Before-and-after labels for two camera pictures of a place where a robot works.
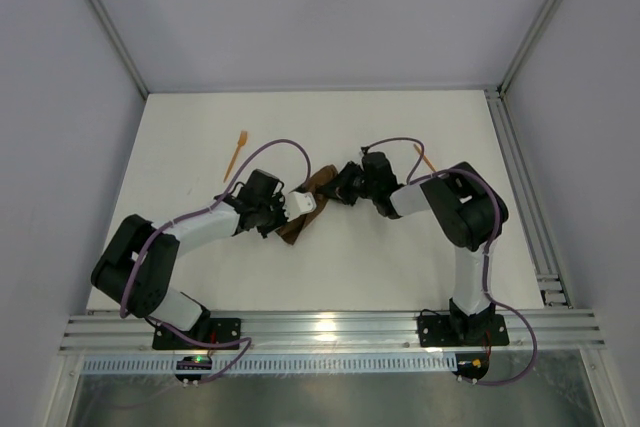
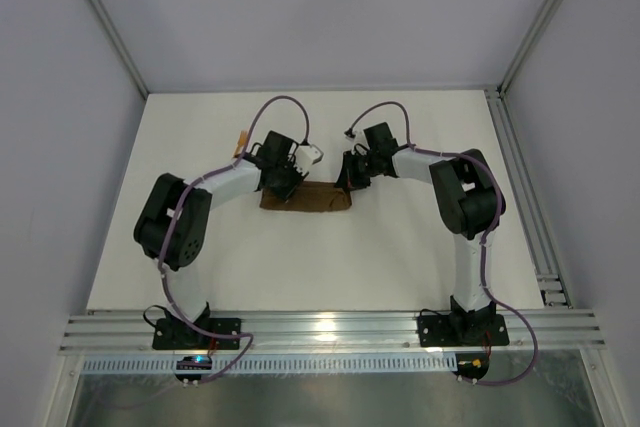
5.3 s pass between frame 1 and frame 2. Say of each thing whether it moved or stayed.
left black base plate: stayed
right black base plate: stayed
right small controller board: stayed
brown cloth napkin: moved
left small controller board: stayed
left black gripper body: moved
